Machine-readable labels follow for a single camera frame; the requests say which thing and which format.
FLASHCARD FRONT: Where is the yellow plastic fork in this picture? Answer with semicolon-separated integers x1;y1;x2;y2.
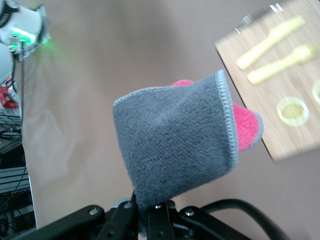
246;43;320;85

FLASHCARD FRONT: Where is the lemon slice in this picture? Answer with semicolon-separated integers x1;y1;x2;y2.
312;80;320;105
276;95;310;127

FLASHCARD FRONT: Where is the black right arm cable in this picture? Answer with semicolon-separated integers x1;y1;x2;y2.
201;198;292;240

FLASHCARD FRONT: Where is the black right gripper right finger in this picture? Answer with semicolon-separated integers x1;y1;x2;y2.
146;202;176;240

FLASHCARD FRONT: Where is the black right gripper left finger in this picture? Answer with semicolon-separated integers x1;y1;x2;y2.
98;191;139;240

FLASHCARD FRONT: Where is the red cardboard box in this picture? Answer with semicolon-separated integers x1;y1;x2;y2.
0;85;20;109

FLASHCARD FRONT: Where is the grey and pink cloth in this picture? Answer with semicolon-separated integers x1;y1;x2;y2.
112;69;265;237

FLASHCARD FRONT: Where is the wooden cutting board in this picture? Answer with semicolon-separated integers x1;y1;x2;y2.
214;0;320;163

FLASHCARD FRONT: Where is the yellow plastic knife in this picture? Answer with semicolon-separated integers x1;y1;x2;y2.
235;15;308;71

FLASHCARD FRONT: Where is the long black base cable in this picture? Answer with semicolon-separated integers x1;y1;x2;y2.
19;55;26;119

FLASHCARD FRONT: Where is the short black base cable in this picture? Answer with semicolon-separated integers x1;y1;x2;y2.
9;53;18;86

